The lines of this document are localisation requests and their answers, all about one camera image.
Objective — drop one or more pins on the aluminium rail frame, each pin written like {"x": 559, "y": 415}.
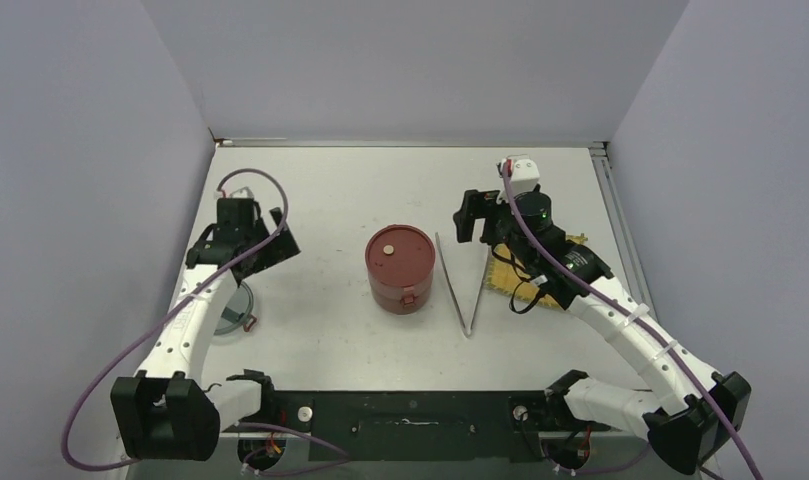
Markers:
{"x": 320, "y": 327}

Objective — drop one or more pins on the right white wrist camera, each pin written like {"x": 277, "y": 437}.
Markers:
{"x": 522, "y": 172}

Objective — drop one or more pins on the steel tongs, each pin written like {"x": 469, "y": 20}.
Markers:
{"x": 464, "y": 267}

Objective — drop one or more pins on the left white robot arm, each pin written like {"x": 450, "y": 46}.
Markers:
{"x": 165, "y": 411}

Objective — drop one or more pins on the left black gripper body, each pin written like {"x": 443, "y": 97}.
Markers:
{"x": 275, "y": 251}

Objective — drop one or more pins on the red round lid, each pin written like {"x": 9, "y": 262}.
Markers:
{"x": 404, "y": 238}

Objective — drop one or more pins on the bamboo mat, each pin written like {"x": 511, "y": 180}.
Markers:
{"x": 506, "y": 279}

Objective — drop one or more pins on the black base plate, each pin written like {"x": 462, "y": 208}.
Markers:
{"x": 420, "y": 425}

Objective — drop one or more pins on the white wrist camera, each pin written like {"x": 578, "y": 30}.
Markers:
{"x": 522, "y": 172}
{"x": 241, "y": 193}

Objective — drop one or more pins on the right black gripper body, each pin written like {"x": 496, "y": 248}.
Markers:
{"x": 493, "y": 206}

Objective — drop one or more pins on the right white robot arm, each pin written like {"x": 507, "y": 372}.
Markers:
{"x": 687, "y": 409}

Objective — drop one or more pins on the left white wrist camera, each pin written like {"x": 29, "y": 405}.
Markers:
{"x": 241, "y": 193}

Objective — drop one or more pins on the glass lid with red clip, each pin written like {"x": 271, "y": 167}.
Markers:
{"x": 239, "y": 314}

